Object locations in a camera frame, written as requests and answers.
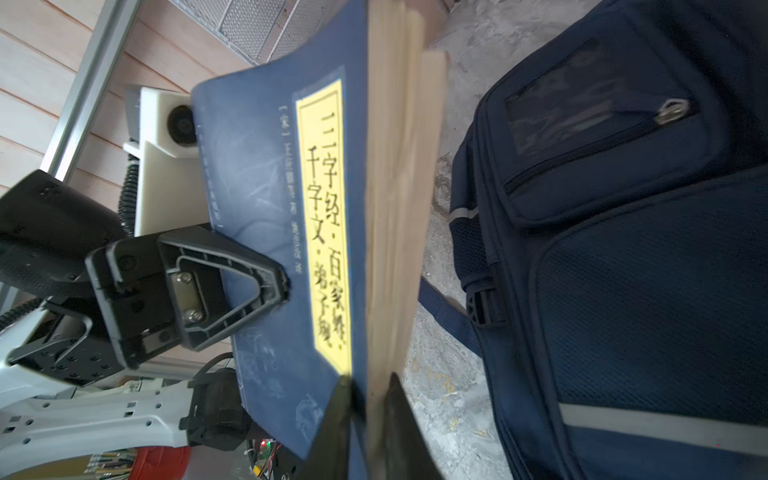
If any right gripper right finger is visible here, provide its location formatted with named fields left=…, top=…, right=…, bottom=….
left=384, top=373, right=443, bottom=480

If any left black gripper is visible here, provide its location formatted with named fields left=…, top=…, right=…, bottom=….
left=1, top=170, right=290, bottom=386

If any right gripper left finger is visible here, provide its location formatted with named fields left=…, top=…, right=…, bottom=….
left=294, top=376, right=353, bottom=480

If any dark blue book underneath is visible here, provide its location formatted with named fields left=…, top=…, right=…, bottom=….
left=191, top=1, right=446, bottom=479

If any navy blue student backpack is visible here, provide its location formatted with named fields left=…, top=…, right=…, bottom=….
left=419, top=1, right=767, bottom=479

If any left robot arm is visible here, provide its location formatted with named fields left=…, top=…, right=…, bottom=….
left=1, top=170, right=289, bottom=476

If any red snack box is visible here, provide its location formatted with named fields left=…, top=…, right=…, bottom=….
left=11, top=445, right=193, bottom=480

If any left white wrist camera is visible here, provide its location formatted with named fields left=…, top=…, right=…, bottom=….
left=118, top=85, right=209, bottom=236

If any aluminium frame horizontal bar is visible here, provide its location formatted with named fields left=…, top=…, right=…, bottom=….
left=41, top=0, right=141, bottom=183

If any white wire shelf rack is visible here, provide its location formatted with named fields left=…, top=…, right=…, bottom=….
left=174, top=0, right=343, bottom=66

